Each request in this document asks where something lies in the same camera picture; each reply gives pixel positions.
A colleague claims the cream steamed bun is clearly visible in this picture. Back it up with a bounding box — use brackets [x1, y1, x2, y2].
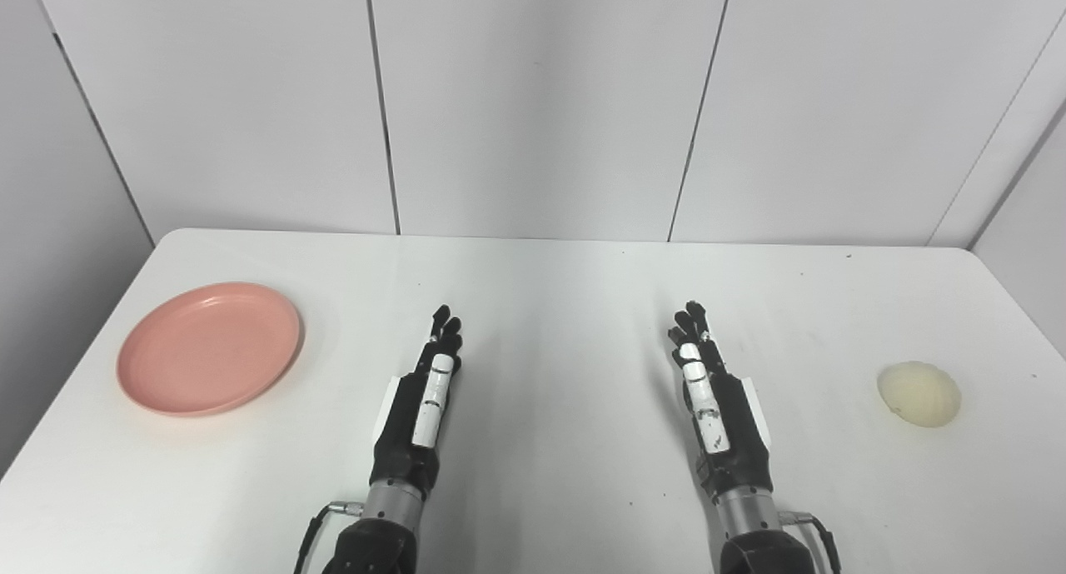
[877, 361, 963, 428]

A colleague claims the pink round plate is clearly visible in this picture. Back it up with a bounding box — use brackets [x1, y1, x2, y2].
[117, 282, 304, 417]

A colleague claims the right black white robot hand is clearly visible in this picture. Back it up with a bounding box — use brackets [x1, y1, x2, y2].
[667, 301, 773, 500]

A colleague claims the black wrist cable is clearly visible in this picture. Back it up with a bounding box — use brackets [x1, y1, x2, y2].
[293, 500, 365, 574]
[779, 512, 842, 574]

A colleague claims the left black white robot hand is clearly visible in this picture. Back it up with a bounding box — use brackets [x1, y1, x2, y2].
[370, 305, 464, 500]

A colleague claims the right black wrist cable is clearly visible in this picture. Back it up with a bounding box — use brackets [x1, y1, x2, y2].
[779, 512, 842, 574]

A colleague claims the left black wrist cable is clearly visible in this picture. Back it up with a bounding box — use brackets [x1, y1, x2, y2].
[293, 500, 365, 574]

